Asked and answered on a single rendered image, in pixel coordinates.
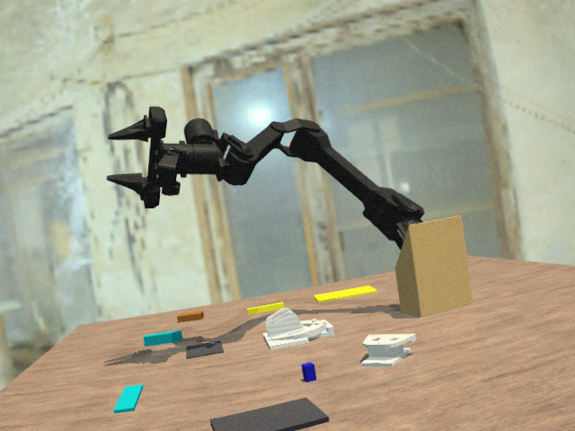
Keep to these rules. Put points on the teal flat rectangular plate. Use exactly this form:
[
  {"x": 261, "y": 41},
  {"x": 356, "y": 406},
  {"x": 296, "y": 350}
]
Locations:
[{"x": 128, "y": 399}]

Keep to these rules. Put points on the small orange flat bar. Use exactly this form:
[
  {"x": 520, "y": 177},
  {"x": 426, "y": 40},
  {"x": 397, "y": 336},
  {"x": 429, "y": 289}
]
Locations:
[{"x": 190, "y": 316}]

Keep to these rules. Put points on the small blue block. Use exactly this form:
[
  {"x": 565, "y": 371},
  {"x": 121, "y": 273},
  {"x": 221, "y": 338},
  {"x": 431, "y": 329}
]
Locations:
[{"x": 309, "y": 374}]

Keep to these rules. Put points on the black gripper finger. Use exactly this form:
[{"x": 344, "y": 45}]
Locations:
[
  {"x": 132, "y": 181},
  {"x": 139, "y": 131}
]

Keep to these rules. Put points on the teal rectangular block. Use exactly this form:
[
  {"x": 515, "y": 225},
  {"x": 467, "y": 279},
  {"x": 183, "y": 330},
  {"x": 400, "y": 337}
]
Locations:
[{"x": 164, "y": 337}]

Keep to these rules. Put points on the yellow flat bar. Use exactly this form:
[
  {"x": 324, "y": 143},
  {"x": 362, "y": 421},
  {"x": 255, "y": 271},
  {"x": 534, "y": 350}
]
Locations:
[{"x": 266, "y": 308}]

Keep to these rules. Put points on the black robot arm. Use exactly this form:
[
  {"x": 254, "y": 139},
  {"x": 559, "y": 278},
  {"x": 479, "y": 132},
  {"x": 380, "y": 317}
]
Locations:
[{"x": 390, "y": 211}]

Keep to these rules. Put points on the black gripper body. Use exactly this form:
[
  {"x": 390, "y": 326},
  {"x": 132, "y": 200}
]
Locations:
[{"x": 157, "y": 122}]

